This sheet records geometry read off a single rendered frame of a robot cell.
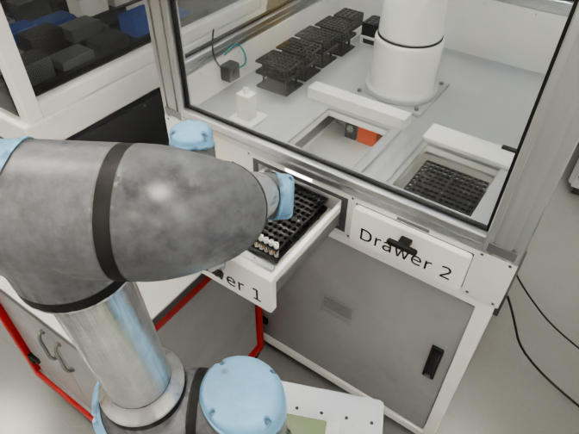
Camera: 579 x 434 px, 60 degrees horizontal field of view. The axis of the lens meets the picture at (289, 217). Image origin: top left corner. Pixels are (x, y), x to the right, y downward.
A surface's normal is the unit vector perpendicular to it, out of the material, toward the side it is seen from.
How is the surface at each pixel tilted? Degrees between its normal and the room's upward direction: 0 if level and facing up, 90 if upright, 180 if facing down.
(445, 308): 90
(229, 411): 7
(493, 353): 0
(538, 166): 90
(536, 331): 0
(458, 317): 90
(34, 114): 90
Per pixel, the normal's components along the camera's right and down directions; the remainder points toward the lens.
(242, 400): 0.13, -0.73
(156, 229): 0.32, 0.23
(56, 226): -0.07, 0.21
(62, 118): 0.82, 0.40
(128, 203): 0.04, -0.07
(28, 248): -0.07, 0.54
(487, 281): -0.57, 0.56
